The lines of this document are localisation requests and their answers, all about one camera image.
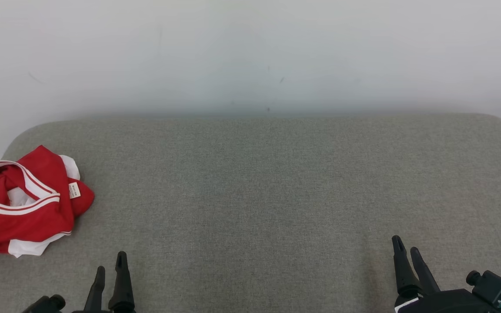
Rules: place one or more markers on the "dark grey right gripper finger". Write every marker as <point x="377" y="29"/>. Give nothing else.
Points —
<point x="424" y="274"/>
<point x="403" y="274"/>

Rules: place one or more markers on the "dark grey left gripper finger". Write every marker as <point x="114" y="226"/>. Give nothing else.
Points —
<point x="95" y="295"/>
<point x="122" y="287"/>

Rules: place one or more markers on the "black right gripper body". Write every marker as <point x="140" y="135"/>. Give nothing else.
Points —
<point x="446" y="304"/>

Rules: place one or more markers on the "red basketball jersey number 33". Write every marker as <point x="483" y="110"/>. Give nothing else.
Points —
<point x="20" y="217"/>

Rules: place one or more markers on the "grey fabric sofa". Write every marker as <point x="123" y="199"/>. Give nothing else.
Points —
<point x="259" y="195"/>

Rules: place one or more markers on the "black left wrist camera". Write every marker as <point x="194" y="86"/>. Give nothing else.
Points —
<point x="48" y="304"/>

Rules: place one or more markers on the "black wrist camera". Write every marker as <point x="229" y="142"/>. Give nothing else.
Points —
<point x="48" y="304"/>
<point x="492" y="284"/>

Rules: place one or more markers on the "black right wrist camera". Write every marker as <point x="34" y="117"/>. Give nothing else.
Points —
<point x="492" y="284"/>

